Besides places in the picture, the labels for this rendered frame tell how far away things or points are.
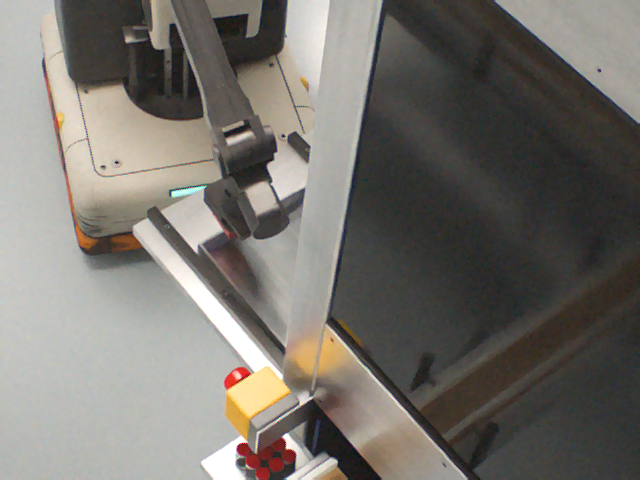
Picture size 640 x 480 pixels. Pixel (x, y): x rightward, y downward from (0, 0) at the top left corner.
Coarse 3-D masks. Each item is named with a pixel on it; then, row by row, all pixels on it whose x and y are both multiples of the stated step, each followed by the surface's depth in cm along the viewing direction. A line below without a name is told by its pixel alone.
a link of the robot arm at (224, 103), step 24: (168, 0) 161; (192, 0) 159; (192, 24) 160; (192, 48) 160; (216, 48) 161; (216, 72) 161; (216, 96) 161; (240, 96) 162; (216, 120) 161; (240, 120) 162; (240, 144) 162; (264, 144) 163; (240, 168) 164
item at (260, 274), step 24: (288, 216) 192; (216, 240) 185; (264, 240) 189; (288, 240) 189; (216, 264) 181; (240, 264) 186; (264, 264) 186; (288, 264) 186; (240, 288) 183; (264, 288) 183; (288, 288) 184; (264, 312) 181; (288, 312) 181
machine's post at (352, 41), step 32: (352, 0) 104; (384, 0) 102; (352, 32) 107; (352, 64) 109; (320, 96) 117; (352, 96) 112; (320, 128) 120; (352, 128) 115; (320, 160) 123; (352, 160) 118; (320, 192) 127; (352, 192) 123; (320, 224) 130; (320, 256) 134; (320, 288) 138; (288, 320) 151; (320, 320) 143; (288, 352) 156; (320, 352) 148; (288, 384) 162
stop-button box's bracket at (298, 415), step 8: (312, 400) 157; (296, 408) 155; (304, 408) 157; (288, 416) 155; (296, 416) 157; (304, 416) 159; (272, 424) 154; (280, 424) 155; (288, 424) 157; (296, 424) 159; (264, 432) 154; (272, 432) 156; (280, 432) 158; (288, 432) 160; (264, 440) 156; (272, 440) 158; (256, 448) 156; (264, 448) 158
